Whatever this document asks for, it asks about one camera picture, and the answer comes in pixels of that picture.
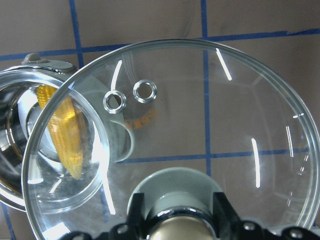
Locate glass pot lid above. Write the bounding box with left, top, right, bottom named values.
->
left=27, top=40, right=320, bottom=240

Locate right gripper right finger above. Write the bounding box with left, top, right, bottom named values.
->
left=212, top=191, right=266, bottom=240

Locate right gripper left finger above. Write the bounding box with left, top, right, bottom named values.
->
left=109, top=193, right=152, bottom=240

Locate yellow corn cob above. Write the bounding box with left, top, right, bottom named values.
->
left=47, top=96, right=84, bottom=180

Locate pale green electric pot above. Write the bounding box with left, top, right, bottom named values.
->
left=0, top=53, right=135, bottom=215

